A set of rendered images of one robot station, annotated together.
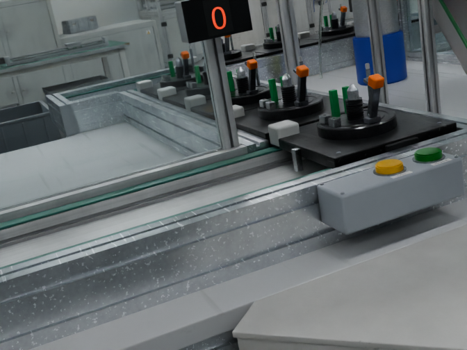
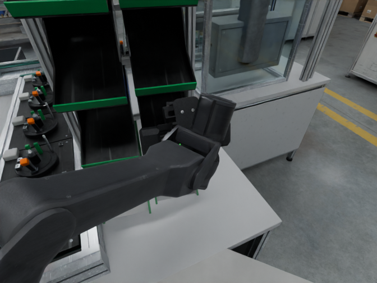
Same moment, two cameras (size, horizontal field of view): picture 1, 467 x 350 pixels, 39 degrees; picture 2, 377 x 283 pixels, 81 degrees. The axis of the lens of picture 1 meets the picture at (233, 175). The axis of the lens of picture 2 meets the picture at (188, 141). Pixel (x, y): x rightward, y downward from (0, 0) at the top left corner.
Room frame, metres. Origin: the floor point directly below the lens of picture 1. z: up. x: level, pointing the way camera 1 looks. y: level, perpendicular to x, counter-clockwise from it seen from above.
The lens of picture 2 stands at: (0.79, -0.67, 1.58)
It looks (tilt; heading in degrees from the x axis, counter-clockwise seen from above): 41 degrees down; 356
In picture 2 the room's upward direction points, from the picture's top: straight up
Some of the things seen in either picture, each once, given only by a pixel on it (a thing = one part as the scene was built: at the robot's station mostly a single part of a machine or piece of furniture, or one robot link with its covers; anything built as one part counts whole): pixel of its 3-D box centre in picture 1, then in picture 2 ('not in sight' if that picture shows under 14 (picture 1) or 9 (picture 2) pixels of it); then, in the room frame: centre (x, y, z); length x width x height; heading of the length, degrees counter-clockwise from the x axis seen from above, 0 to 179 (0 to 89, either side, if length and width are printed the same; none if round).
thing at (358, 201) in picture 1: (391, 189); not in sight; (0.92, -0.23, 0.93); 0.21 x 0.07 x 0.06; 110
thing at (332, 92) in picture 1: (334, 103); not in sight; (1.19, -0.20, 1.01); 0.01 x 0.01 x 0.05; 20
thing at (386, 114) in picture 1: (356, 123); not in sight; (1.15, -0.23, 0.98); 0.14 x 0.14 x 0.02
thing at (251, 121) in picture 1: (288, 92); (33, 157); (1.39, -0.15, 1.01); 0.24 x 0.24 x 0.13; 20
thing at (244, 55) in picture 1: (221, 47); not in sight; (2.51, -0.04, 1.01); 0.24 x 0.24 x 0.13; 20
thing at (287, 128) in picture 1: (284, 133); not in sight; (1.21, -0.11, 0.97); 0.05 x 0.05 x 0.04; 20
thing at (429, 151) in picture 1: (428, 157); not in sight; (0.95, -0.29, 0.96); 0.04 x 0.04 x 0.02
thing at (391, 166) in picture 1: (389, 169); not in sight; (0.92, -0.23, 0.96); 0.04 x 0.04 x 0.02
